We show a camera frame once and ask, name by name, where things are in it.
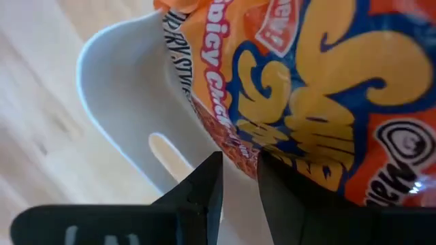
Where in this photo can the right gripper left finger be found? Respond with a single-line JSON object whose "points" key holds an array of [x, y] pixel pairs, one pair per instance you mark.
{"points": [[190, 217]]}

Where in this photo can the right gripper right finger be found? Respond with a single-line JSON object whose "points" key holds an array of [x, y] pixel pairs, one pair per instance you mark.
{"points": [[306, 221]]}

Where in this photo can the red Saucy Noods noodle pack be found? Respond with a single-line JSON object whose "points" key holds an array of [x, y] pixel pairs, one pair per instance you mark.
{"points": [[306, 85]]}

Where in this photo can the white plastic bin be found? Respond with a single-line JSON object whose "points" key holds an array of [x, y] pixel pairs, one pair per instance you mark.
{"points": [[136, 85]]}

